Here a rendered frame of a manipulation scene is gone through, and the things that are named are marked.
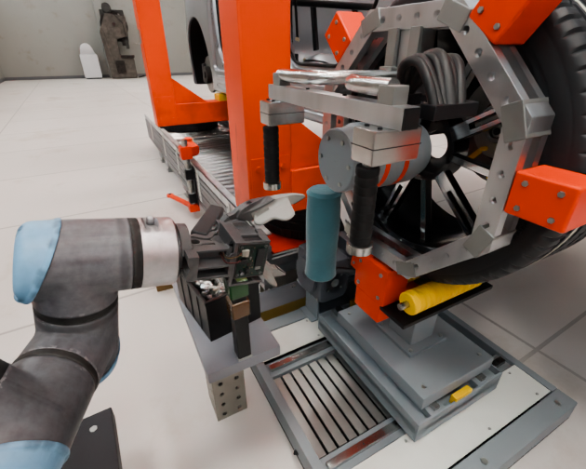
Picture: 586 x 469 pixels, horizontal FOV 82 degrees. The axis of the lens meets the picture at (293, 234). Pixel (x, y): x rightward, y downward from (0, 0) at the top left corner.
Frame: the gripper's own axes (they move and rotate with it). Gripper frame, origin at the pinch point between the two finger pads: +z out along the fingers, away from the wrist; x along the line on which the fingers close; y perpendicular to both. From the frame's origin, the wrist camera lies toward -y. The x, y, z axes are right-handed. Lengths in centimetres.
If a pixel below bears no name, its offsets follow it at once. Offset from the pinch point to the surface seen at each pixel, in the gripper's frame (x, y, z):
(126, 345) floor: -88, -68, -17
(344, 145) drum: 14.1, -7.8, 12.4
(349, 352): -55, -13, 44
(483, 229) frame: 7.7, 15.2, 28.0
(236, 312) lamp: -19.8, -4.6, -5.4
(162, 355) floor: -85, -56, -6
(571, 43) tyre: 36.8, 12.7, 30.9
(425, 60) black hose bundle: 30.0, 4.4, 11.9
